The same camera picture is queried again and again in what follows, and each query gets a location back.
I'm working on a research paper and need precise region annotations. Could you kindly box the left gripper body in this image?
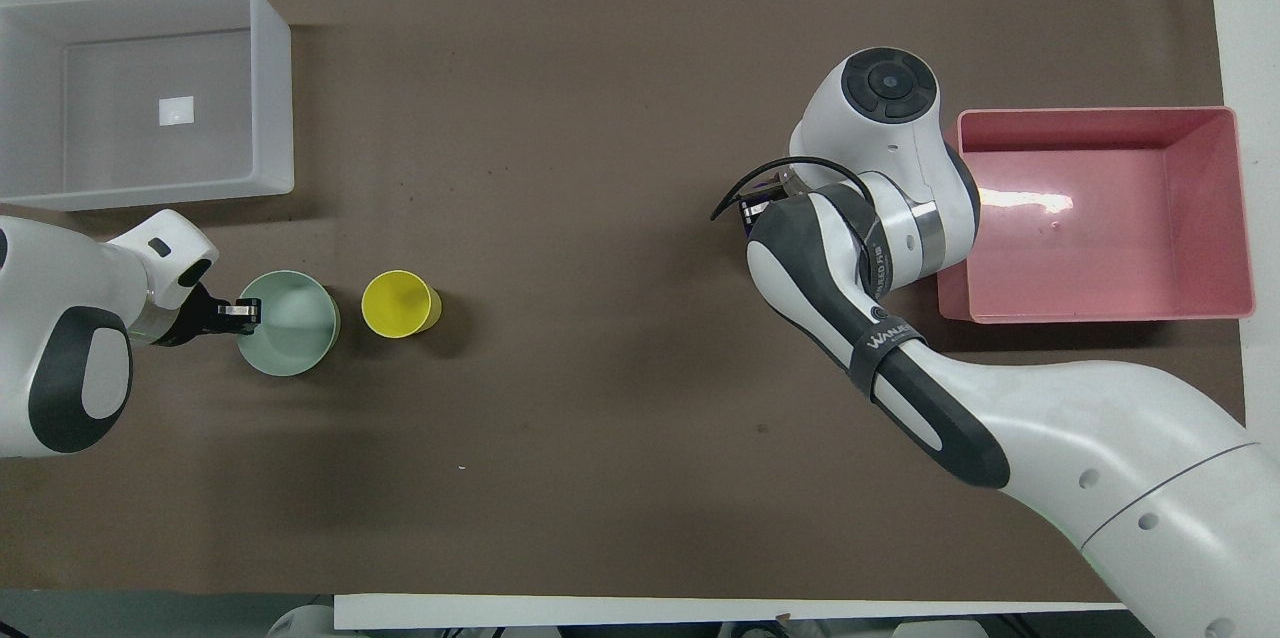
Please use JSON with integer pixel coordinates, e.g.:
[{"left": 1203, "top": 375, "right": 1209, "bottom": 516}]
[{"left": 153, "top": 283, "right": 217, "bottom": 348}]

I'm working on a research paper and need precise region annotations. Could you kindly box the pale green cup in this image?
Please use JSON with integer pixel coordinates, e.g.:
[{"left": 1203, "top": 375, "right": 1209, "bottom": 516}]
[{"left": 236, "top": 270, "right": 342, "bottom": 378}]

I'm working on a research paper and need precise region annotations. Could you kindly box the translucent white plastic box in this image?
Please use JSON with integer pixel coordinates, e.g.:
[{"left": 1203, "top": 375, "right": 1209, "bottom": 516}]
[{"left": 0, "top": 0, "right": 295, "bottom": 212}]

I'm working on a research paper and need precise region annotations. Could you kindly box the pink plastic box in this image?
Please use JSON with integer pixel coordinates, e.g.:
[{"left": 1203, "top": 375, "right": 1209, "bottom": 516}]
[{"left": 937, "top": 106, "right": 1256, "bottom": 324}]

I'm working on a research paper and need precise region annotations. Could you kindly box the yellow cup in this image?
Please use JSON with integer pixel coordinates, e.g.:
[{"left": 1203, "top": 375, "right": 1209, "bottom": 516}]
[{"left": 361, "top": 270, "right": 443, "bottom": 340}]

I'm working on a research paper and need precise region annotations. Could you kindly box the black cable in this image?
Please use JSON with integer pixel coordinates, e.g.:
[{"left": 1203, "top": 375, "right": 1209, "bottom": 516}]
[{"left": 711, "top": 157, "right": 869, "bottom": 221}]

